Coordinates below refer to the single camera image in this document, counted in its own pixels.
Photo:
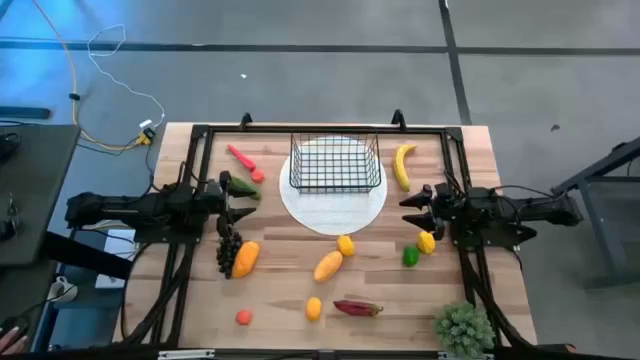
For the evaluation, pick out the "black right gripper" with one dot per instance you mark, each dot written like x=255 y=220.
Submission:
x=452 y=210

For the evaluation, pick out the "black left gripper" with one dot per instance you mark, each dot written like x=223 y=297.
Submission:
x=222 y=200

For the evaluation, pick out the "green cucumber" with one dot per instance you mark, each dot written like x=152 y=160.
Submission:
x=251 y=191

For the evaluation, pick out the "yellow bell pepper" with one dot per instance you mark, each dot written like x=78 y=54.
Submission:
x=426 y=243

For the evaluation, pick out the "long pink-red chili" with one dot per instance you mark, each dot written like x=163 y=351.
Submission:
x=242 y=158

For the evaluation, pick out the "green lime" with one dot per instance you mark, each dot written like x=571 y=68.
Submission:
x=411 y=256

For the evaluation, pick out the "dark grape bunch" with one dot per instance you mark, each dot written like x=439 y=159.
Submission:
x=227 y=252

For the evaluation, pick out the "large orange mango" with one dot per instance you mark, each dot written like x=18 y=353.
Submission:
x=245 y=260

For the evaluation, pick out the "yellow lemon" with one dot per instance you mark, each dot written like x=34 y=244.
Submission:
x=346 y=245

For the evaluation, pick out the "yellow-orange mango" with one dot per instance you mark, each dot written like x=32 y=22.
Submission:
x=328 y=266

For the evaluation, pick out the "small orange tomato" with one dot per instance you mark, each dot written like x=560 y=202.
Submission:
x=244 y=317

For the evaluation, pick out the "long dark red pepper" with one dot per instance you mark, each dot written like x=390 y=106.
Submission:
x=356 y=308

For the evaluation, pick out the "small orange-yellow fruit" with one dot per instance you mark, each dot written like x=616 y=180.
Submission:
x=313 y=309

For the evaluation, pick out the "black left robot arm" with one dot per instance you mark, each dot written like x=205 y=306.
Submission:
x=125 y=207

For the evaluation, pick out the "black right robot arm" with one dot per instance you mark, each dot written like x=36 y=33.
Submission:
x=540 y=209

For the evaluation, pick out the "small red tomato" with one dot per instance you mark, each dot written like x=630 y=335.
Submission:
x=257 y=176

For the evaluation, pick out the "yellow banana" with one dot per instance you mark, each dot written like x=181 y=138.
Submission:
x=400 y=172

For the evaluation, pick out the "green bushy plant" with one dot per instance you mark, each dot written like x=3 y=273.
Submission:
x=465 y=330

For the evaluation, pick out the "white cup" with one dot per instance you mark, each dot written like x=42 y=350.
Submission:
x=60 y=291

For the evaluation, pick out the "dark grey side table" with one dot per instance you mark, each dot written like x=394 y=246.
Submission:
x=35 y=200

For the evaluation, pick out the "black flat bar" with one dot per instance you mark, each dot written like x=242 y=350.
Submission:
x=25 y=112

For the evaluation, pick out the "person's hand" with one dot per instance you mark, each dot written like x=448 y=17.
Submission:
x=10 y=342

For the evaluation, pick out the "black aluminium table frame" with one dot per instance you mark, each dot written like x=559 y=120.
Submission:
x=325 y=129

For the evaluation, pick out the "silver metal bracket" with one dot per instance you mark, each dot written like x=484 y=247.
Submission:
x=186 y=355

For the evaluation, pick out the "grey metal table frame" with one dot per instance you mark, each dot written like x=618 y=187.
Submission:
x=590 y=235

